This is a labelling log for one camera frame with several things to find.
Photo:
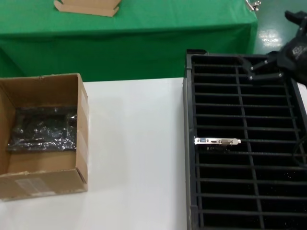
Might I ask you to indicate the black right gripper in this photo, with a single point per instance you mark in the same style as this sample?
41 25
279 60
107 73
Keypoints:
295 57

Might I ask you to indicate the bare graphics card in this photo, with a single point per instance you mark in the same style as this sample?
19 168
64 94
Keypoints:
216 141

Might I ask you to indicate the brown cardboard box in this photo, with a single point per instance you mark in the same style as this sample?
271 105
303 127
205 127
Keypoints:
43 182

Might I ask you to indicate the black slotted plastic container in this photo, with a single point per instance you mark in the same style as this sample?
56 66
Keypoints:
189 167

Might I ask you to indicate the bagged graphics card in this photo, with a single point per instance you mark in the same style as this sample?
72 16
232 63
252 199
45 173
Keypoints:
43 134

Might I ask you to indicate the silver metal binder clip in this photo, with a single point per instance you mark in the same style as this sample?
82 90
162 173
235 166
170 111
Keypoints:
251 4

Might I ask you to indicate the green tablecloth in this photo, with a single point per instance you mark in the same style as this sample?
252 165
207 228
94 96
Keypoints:
144 36

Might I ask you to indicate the flat folded cardboard piece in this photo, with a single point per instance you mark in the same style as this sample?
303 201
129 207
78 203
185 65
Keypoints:
84 7

